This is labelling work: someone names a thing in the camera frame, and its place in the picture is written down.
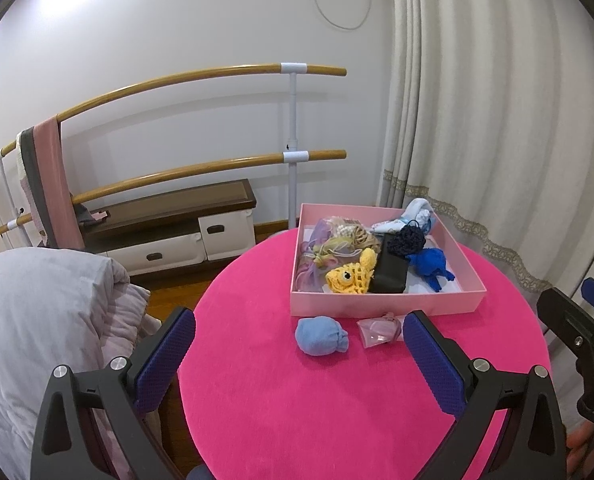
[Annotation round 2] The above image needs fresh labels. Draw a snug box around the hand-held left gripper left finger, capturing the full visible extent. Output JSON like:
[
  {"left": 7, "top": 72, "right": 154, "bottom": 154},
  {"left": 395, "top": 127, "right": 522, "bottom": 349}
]
[{"left": 29, "top": 307, "right": 198, "bottom": 480}]

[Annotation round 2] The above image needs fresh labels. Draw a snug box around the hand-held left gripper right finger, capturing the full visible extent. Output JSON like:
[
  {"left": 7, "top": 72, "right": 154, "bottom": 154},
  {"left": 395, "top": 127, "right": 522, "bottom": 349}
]
[{"left": 403, "top": 310, "right": 568, "bottom": 480}]

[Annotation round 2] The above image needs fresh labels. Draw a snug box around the clear bag with purple tie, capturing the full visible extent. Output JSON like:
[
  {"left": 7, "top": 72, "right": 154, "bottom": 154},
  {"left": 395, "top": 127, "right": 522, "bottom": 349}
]
[{"left": 357, "top": 311, "right": 406, "bottom": 348}]

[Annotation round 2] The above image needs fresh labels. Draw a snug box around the pink cardboard box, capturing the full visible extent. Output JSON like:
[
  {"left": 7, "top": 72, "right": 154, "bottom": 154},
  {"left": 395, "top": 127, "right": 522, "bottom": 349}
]
[{"left": 289, "top": 202, "right": 488, "bottom": 317}]

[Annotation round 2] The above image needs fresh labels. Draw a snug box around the dark blue sock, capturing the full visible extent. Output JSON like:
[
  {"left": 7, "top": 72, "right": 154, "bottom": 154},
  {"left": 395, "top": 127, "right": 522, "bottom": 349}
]
[{"left": 408, "top": 247, "right": 455, "bottom": 293}]

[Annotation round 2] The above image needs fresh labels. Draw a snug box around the light blue sock ball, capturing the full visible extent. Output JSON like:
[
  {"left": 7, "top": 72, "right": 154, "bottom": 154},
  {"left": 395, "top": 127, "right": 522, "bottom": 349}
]
[{"left": 295, "top": 316, "right": 349, "bottom": 357}]

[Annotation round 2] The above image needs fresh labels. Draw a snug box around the yellow crochet fish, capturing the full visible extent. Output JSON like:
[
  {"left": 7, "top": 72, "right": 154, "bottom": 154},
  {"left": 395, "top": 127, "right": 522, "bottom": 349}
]
[{"left": 325, "top": 249, "right": 378, "bottom": 295}]

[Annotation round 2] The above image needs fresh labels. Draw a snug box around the navy fuzzy scrunchie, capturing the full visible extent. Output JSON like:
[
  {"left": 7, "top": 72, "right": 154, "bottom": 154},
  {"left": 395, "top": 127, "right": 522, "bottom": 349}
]
[{"left": 388, "top": 224, "right": 425, "bottom": 258}]

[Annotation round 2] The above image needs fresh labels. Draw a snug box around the beige scrunchie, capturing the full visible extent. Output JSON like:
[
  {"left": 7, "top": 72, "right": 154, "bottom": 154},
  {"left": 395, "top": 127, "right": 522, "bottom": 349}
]
[{"left": 344, "top": 222, "right": 382, "bottom": 253}]

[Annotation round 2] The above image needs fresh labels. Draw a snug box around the cartoon printed blue cloth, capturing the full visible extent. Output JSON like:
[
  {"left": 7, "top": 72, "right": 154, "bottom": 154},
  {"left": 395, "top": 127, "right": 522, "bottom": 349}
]
[{"left": 372, "top": 199, "right": 438, "bottom": 236}]

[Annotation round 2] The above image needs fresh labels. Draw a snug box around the person's right hand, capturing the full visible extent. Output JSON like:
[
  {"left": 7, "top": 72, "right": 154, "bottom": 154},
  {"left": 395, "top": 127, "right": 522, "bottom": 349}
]
[{"left": 564, "top": 422, "right": 594, "bottom": 480}]

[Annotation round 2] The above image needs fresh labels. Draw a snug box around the small black box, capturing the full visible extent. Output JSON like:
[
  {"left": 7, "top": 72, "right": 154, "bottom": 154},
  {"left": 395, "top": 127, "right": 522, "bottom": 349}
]
[{"left": 369, "top": 232, "right": 412, "bottom": 295}]

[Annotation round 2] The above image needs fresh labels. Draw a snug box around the grey quilt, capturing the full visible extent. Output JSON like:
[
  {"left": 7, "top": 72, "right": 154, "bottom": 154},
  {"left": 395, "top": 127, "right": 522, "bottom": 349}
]
[{"left": 0, "top": 246, "right": 150, "bottom": 471}]

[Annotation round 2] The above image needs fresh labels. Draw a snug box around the low bench cabinet with drawers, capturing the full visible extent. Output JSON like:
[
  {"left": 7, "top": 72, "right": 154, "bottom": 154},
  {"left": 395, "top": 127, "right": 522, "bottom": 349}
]
[{"left": 74, "top": 178, "right": 258, "bottom": 276}]

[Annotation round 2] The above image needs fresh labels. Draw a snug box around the purple yellow organza bundle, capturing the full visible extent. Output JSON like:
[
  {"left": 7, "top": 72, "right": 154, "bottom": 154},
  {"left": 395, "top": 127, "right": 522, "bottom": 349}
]
[{"left": 299, "top": 217, "right": 358, "bottom": 291}]

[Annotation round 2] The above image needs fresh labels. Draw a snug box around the grey and pink cloth item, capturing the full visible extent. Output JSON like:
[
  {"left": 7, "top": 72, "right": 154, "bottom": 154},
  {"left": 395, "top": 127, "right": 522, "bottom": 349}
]
[{"left": 74, "top": 204, "right": 112, "bottom": 225}]

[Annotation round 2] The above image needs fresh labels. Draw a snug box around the pink and grey towel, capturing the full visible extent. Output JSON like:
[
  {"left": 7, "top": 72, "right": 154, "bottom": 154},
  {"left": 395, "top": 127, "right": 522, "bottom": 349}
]
[{"left": 16, "top": 116, "right": 85, "bottom": 251}]

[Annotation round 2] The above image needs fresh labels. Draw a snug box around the cream curtain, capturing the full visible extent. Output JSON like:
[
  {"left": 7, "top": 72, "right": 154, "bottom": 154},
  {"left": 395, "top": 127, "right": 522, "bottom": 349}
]
[{"left": 374, "top": 0, "right": 594, "bottom": 311}]

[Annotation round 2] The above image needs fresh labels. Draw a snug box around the short wooden barre rail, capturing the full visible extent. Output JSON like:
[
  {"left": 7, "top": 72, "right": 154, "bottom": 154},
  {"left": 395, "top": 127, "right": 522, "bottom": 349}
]
[{"left": 0, "top": 149, "right": 348, "bottom": 237}]

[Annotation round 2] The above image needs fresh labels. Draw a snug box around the white barre end post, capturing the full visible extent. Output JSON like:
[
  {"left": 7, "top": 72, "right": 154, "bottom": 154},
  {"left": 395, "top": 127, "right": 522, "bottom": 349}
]
[{"left": 0, "top": 150, "right": 25, "bottom": 251}]

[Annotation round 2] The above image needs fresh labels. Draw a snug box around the long wooden barre rail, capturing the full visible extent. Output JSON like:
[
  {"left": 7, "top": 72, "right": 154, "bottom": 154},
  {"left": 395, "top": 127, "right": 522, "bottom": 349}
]
[{"left": 0, "top": 63, "right": 348, "bottom": 176}]

